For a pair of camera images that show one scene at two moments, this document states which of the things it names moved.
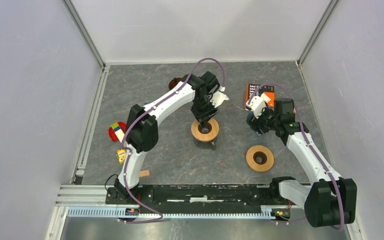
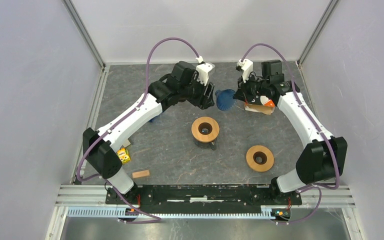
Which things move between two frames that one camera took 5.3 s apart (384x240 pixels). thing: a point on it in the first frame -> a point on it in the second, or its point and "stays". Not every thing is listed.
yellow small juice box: [121, 154] stays
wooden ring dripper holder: [196, 130] stays
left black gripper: [204, 117] -> [207, 101]
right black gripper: [254, 122] -> [242, 92]
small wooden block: [146, 173] stays
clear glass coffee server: [211, 144] stays
